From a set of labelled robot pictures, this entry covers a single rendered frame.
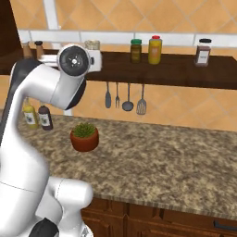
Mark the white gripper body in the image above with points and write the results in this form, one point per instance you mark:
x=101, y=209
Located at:
x=95, y=60

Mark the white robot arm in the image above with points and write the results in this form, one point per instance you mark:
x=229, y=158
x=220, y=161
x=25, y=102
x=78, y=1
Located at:
x=27, y=148

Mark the beige jar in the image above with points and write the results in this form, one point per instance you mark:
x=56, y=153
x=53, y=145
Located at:
x=92, y=44

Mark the green-lidded dark jar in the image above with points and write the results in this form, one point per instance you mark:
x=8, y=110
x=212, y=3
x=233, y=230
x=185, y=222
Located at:
x=135, y=52

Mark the grey hanging spoon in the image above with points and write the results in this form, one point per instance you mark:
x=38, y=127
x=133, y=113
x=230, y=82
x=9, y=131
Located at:
x=108, y=100

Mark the grey hanging fork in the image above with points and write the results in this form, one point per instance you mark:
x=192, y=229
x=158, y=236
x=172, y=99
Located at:
x=117, y=98

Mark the grey hanging ladle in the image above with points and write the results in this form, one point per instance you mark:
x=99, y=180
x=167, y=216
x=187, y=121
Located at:
x=127, y=106

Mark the brown shaker with black top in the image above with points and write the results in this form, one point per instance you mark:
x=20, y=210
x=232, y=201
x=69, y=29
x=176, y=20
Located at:
x=39, y=49

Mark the yellow bottle with red cap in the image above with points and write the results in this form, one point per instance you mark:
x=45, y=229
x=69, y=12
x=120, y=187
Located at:
x=155, y=51

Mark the grey hanging slotted spatula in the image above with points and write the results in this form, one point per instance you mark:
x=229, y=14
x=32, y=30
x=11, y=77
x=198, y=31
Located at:
x=141, y=108

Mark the brown wooden shaker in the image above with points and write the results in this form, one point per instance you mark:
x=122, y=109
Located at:
x=27, y=51

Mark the dark sauce bottle with label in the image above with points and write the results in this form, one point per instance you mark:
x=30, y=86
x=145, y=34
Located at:
x=45, y=118

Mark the potted succulent in terracotta pot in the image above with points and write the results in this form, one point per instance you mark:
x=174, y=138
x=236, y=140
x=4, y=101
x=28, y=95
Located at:
x=84, y=140

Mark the yellow oil bottle with label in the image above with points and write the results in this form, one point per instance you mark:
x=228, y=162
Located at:
x=30, y=117

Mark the black-lidded brown spice jar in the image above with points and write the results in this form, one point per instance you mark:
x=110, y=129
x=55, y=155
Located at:
x=202, y=54

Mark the brown wooden base cabinets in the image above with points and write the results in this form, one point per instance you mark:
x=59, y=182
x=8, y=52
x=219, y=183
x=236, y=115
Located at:
x=139, y=220

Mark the brown wooden drawer front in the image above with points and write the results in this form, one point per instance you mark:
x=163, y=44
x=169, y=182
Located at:
x=197, y=222

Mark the white window frame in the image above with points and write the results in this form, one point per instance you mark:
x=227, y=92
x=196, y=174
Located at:
x=123, y=37

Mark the dark wooden wall shelf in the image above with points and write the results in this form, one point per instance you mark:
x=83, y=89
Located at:
x=172, y=72

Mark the dark wooden wall cabinet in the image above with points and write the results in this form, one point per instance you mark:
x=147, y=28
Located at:
x=6, y=27

